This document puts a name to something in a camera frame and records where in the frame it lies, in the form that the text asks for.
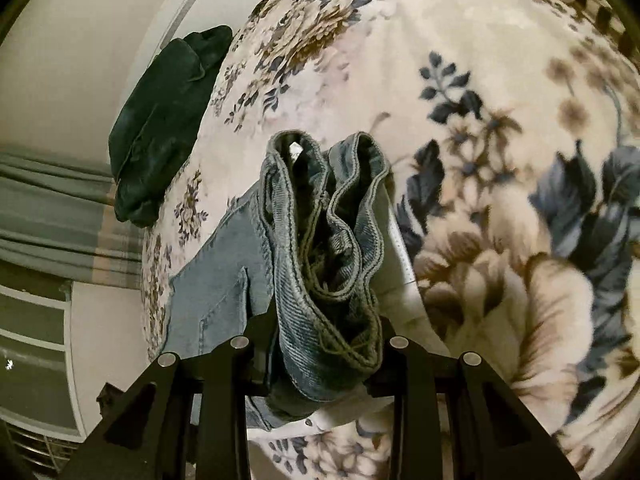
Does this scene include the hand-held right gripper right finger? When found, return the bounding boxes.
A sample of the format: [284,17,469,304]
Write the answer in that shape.
[362,310,583,480]

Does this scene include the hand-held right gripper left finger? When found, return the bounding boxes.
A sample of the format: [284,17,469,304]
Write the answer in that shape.
[57,296,281,480]

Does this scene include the light blue denim pants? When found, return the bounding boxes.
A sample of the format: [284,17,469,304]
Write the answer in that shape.
[161,130,446,433]

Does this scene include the floral printed blanket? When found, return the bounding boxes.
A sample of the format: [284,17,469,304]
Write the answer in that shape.
[140,0,640,480]

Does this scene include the dark green folded garment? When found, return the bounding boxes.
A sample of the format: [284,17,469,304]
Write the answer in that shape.
[109,25,235,228]

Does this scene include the grey green curtain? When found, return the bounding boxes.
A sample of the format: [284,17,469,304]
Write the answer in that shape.
[0,146,146,291]

